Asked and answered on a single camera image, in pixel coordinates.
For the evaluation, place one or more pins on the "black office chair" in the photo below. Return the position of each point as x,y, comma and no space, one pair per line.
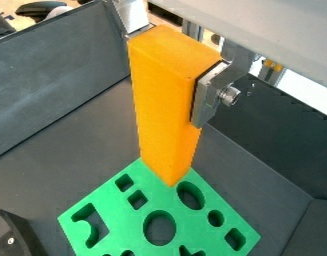
37,10

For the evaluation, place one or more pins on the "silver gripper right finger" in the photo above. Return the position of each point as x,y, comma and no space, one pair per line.
213,85

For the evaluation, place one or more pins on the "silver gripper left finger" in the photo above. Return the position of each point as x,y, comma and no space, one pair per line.
130,17

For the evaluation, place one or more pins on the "black bracket corner piece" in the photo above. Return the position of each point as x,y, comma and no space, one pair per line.
20,241

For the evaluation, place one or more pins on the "grey bin wall panel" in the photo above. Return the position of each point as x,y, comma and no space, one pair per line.
57,64

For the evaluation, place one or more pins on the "orange rectangular block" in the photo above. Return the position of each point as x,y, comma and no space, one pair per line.
167,61

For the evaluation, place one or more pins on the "green shape sorter board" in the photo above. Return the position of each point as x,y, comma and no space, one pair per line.
134,216

